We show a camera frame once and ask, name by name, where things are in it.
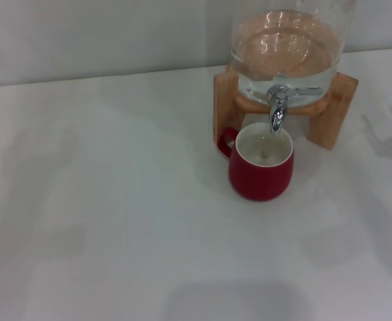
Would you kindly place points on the glass water dispenser jar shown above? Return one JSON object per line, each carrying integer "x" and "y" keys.
{"x": 283, "y": 43}

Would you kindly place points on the chrome faucet tap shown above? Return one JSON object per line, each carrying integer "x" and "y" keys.
{"x": 277, "y": 115}

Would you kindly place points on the wooden dispenser stand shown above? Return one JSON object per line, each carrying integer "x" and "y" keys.
{"x": 224, "y": 103}

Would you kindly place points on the red ceramic cup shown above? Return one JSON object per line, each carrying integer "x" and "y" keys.
{"x": 259, "y": 182}

